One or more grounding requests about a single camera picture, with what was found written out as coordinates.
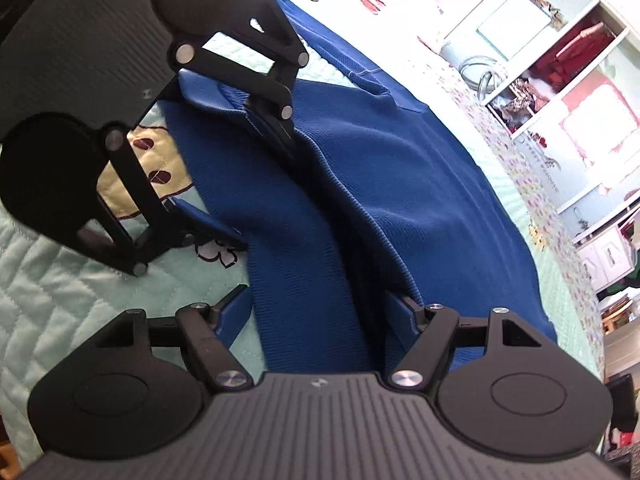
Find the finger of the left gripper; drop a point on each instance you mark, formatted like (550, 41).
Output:
(145, 177)
(269, 96)

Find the white drawer cabinet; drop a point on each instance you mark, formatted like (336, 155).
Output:
(607, 258)

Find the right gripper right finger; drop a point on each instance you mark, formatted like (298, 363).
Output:
(431, 332)

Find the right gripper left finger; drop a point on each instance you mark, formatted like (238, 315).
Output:
(208, 331)

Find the mint quilted bee bedspread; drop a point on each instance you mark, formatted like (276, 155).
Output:
(53, 299)

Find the blue knit sweater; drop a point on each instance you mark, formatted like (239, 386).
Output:
(408, 213)

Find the sliding door wardrobe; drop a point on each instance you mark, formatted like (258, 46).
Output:
(562, 79)

